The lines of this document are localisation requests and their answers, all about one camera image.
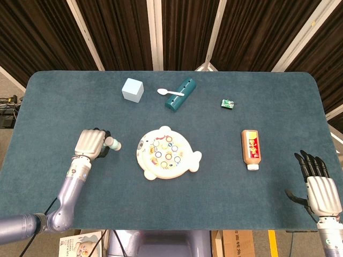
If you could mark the white plastic spoon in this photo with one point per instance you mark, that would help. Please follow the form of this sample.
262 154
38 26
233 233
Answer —
161 91

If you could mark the dark teal holder block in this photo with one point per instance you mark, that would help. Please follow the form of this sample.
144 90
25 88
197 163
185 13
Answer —
175 103

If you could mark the white fish-shaped toy board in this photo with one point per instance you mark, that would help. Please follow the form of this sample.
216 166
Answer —
182 166

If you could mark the small green packet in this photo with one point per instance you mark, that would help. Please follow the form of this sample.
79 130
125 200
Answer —
227 104

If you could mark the black floor electronics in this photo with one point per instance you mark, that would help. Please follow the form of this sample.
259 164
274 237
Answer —
6 112

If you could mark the left lavender robot arm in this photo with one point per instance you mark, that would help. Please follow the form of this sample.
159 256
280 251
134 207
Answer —
71 187

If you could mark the teal felt table mat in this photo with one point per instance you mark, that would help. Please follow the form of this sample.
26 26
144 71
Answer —
214 200

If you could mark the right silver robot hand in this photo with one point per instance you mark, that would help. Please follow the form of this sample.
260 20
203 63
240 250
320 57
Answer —
324 195

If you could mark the brown sauce bottle red label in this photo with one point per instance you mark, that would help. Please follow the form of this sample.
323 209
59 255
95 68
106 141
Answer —
247 150

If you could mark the lavender robot base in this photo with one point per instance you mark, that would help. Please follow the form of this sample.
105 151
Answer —
160 246

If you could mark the dark brown curtain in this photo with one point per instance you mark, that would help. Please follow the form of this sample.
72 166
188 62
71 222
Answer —
120 32

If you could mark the brown cardboard box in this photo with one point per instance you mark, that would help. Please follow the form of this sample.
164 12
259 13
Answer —
238 245

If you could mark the white frame post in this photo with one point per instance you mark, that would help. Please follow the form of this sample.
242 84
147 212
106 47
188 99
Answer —
213 40
300 40
156 32
84 32

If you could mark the right lavender robot arm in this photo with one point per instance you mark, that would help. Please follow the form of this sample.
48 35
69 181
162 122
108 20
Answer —
332 235

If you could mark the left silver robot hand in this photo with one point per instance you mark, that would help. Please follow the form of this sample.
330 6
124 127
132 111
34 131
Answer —
89 142

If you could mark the light blue cube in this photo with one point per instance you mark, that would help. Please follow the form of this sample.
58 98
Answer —
131 92

